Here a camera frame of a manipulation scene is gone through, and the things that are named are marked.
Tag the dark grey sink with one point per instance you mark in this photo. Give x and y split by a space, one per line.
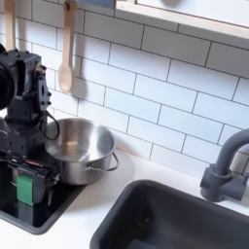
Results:
162 220

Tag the grey range hood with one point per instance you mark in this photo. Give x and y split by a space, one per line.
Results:
97 2

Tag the green block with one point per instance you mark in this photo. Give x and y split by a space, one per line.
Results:
25 191

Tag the slotted wooden spatula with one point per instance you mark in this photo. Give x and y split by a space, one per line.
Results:
9 22

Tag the wooden cabinet shelf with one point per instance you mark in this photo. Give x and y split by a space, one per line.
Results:
181 21

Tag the black stove top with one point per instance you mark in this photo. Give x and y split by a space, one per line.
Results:
42 217

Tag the wooden spoon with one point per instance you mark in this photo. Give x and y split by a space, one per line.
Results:
65 76

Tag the dark grey tap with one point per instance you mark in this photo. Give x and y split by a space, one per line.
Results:
215 181

